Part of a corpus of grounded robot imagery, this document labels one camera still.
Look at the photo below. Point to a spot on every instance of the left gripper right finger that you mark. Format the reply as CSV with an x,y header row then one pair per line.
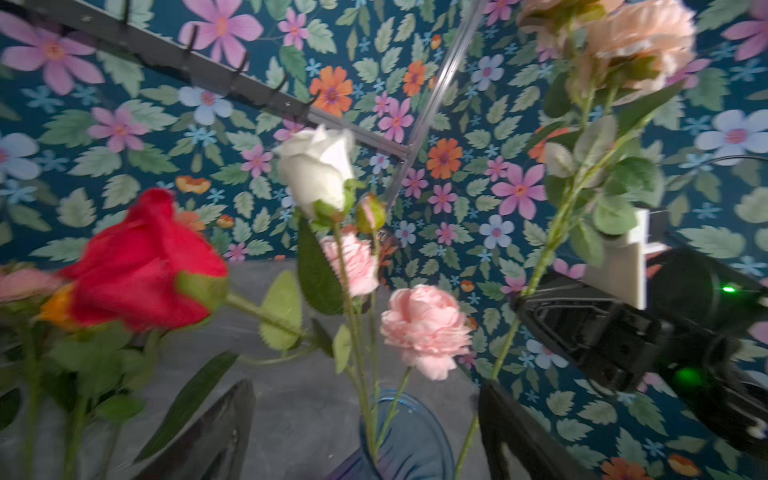
x,y
506,426

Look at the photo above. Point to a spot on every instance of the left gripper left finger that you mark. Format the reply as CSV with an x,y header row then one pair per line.
x,y
215,445

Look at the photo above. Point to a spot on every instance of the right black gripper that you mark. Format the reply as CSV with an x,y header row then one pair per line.
x,y
609,341

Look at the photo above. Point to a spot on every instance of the blue purple glass vase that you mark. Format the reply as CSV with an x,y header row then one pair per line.
x,y
415,445

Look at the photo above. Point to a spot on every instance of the pink peony flower stem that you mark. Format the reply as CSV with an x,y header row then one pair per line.
x,y
423,323

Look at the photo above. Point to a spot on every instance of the red rose stem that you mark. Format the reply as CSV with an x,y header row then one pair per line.
x,y
151,271

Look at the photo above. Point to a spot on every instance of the peach peony flower stem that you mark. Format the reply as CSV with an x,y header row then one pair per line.
x,y
620,61

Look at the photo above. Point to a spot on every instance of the white rose stem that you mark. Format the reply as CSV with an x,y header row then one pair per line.
x,y
316,165

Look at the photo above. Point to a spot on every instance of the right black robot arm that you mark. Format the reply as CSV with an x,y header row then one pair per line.
x,y
697,312

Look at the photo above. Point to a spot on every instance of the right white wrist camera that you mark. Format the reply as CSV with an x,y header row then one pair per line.
x,y
623,273

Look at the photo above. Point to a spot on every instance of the black hook rail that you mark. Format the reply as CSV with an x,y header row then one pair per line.
x,y
118,30

